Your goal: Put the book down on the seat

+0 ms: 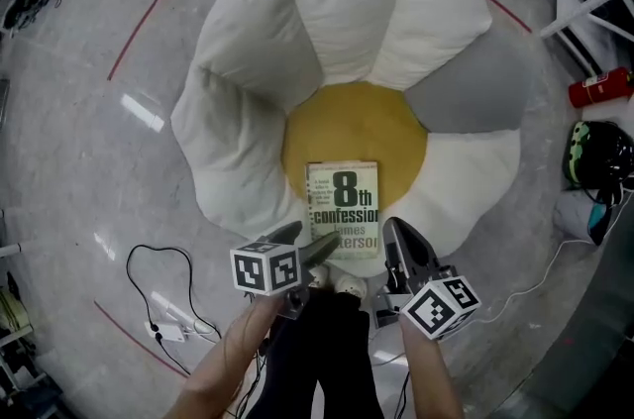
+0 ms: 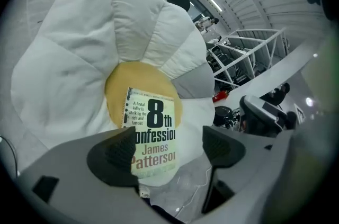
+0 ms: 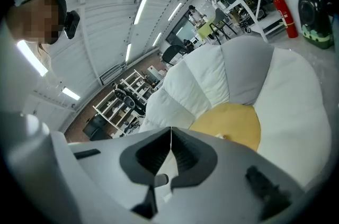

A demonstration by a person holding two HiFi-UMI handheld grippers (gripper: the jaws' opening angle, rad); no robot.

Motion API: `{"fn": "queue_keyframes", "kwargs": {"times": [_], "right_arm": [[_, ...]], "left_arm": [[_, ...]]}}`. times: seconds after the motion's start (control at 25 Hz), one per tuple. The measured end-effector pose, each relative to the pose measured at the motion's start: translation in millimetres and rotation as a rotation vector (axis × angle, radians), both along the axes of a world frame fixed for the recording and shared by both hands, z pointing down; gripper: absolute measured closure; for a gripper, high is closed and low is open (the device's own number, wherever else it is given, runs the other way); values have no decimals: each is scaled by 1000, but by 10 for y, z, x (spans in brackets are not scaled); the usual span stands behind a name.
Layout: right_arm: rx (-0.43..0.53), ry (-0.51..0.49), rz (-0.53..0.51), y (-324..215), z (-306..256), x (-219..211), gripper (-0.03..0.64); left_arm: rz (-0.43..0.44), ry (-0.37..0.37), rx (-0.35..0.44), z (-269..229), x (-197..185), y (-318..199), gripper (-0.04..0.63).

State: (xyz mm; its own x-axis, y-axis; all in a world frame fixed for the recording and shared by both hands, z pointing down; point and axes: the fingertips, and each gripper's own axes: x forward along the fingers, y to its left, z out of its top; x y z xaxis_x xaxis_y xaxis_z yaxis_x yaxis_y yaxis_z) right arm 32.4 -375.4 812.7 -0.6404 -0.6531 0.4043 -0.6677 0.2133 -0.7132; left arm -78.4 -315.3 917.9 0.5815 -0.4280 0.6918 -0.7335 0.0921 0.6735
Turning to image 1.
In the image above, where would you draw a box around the flower-shaped white floor cushion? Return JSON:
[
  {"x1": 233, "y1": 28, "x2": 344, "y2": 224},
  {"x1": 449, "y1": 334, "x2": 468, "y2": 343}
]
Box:
[{"x1": 170, "y1": 0, "x2": 534, "y2": 267}]

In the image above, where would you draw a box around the person's right forearm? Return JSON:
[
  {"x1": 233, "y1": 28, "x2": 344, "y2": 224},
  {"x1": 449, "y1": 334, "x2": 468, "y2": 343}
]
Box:
[{"x1": 399, "y1": 320, "x2": 465, "y2": 419}]

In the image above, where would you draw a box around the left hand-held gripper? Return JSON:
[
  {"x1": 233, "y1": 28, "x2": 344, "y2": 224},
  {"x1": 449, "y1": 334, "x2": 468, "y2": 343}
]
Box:
[{"x1": 230, "y1": 220, "x2": 343, "y2": 320}]

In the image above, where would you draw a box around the red fire extinguisher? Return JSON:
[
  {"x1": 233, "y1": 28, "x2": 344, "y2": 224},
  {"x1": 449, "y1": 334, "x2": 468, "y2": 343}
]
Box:
[{"x1": 568, "y1": 66, "x2": 633, "y2": 110}]

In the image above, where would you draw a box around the pile of black cables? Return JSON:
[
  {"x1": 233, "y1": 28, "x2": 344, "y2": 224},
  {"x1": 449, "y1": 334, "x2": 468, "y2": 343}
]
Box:
[{"x1": 4, "y1": 0, "x2": 60, "y2": 30}]

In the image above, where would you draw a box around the yellow-green bag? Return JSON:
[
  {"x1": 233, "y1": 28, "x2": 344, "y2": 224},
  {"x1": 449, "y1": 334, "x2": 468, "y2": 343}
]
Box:
[{"x1": 0, "y1": 287, "x2": 34, "y2": 339}]

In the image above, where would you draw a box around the white power strip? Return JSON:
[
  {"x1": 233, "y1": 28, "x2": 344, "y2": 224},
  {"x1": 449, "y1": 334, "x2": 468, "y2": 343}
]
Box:
[{"x1": 145, "y1": 312, "x2": 185, "y2": 343}]

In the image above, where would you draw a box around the looped black cable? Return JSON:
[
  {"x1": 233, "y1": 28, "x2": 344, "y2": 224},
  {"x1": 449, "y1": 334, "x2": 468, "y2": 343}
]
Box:
[{"x1": 126, "y1": 244, "x2": 222, "y2": 344}]

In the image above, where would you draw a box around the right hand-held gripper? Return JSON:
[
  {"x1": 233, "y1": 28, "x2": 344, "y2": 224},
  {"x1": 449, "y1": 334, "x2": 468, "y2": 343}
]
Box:
[{"x1": 371, "y1": 217, "x2": 482, "y2": 342}]

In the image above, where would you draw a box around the person's left forearm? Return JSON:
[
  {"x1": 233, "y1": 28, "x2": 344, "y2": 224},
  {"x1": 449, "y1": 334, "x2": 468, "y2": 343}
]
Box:
[{"x1": 162, "y1": 295, "x2": 288, "y2": 419}]

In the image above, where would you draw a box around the black helmet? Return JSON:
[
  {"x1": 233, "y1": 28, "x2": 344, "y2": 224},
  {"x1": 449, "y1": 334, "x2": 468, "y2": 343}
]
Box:
[{"x1": 562, "y1": 119, "x2": 634, "y2": 205}]

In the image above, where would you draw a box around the long white cable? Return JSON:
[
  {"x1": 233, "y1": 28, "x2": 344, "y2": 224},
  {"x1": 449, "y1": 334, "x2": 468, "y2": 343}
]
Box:
[{"x1": 473, "y1": 208, "x2": 625, "y2": 324}]

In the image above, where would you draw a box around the person's black clothing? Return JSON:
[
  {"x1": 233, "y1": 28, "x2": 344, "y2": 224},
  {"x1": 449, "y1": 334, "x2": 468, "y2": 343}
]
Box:
[{"x1": 252, "y1": 290, "x2": 385, "y2": 419}]

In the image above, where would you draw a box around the beige paperback book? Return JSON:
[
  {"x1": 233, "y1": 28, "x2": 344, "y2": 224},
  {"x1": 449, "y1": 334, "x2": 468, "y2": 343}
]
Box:
[{"x1": 305, "y1": 160, "x2": 380, "y2": 262}]

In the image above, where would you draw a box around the white fabric bag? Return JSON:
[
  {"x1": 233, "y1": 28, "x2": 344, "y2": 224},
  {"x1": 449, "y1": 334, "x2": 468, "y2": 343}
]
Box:
[{"x1": 553, "y1": 188, "x2": 620, "y2": 248}]

